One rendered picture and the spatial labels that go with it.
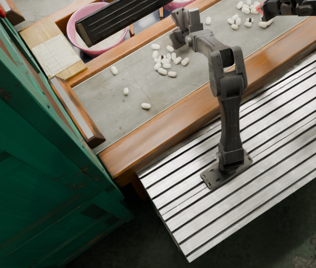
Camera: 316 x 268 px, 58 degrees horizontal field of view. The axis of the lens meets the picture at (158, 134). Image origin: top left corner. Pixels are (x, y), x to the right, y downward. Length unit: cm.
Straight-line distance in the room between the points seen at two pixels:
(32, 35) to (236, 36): 87
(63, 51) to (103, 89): 23
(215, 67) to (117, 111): 46
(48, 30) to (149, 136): 66
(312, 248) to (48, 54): 166
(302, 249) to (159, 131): 115
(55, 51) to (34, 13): 29
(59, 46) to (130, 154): 56
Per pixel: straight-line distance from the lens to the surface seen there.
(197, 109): 107
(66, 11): 144
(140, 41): 125
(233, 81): 83
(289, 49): 130
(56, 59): 126
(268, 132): 119
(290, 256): 184
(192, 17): 106
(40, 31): 138
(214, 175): 108
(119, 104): 112
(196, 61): 121
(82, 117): 99
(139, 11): 93
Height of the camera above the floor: 172
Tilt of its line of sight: 68 degrees down
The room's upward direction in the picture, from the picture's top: 6 degrees counter-clockwise
